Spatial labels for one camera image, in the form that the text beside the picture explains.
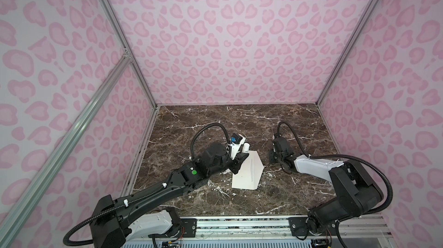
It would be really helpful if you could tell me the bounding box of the white glue stick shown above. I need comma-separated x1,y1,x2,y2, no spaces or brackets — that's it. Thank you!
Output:
242,143,250,154

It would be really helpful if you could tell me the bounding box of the cream white envelope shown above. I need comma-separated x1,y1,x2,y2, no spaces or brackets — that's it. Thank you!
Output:
231,151,264,190

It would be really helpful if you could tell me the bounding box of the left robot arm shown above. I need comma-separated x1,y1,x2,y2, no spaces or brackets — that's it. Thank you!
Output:
90,143,249,248

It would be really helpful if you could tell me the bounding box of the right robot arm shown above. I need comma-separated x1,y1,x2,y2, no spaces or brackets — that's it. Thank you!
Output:
269,133,393,235

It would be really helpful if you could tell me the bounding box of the black left corrugated cable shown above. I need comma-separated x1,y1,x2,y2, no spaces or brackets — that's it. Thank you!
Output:
190,122,232,160

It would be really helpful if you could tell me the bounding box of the black corrugated cable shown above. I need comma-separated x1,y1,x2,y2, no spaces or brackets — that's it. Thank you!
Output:
190,122,232,160
276,121,394,214

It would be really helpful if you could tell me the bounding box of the metal base rail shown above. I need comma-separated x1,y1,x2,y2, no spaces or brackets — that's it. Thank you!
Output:
120,215,395,248

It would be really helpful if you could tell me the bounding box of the black right corrugated cable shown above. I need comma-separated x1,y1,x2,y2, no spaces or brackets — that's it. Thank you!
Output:
276,121,394,214

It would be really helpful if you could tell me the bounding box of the aluminium corner frame post right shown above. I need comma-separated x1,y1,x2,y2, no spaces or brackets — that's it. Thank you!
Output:
316,0,382,108

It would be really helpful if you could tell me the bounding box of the aluminium corner frame post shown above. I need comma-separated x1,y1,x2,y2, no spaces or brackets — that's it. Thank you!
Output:
316,0,382,108
98,0,158,109

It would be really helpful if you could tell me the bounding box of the aluminium corner frame post left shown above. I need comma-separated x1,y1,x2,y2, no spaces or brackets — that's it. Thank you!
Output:
98,0,158,109

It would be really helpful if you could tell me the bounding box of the aluminium diagonal frame bar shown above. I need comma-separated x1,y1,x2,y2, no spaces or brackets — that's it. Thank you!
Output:
1,55,132,248

